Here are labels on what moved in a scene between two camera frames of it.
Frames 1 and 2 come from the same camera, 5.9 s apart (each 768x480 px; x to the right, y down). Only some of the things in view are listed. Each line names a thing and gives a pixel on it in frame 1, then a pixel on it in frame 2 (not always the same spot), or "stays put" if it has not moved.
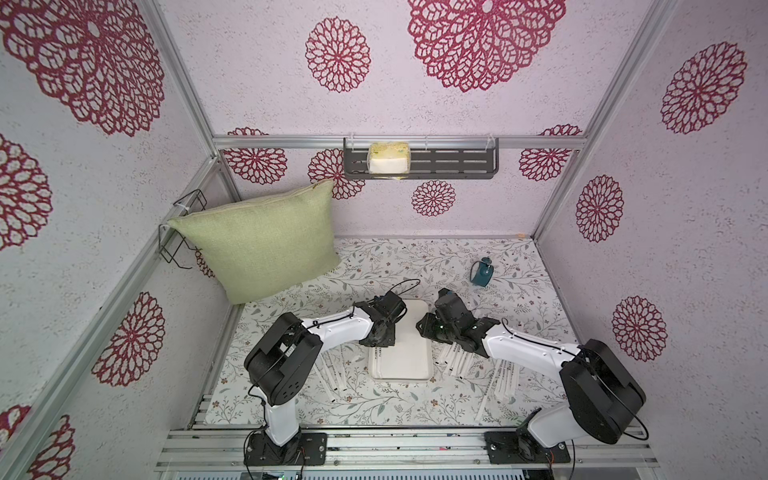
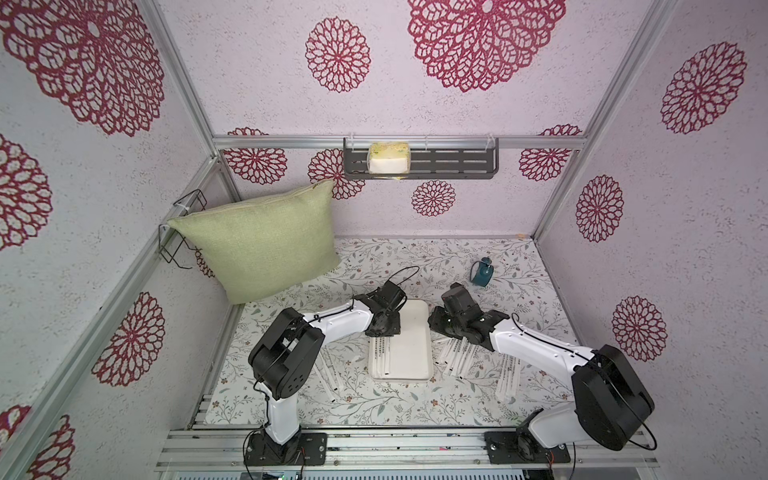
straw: x=378 y=361 stays put
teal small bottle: x=484 y=273 stays put
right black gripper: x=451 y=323 → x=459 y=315
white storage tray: x=411 y=359 stays put
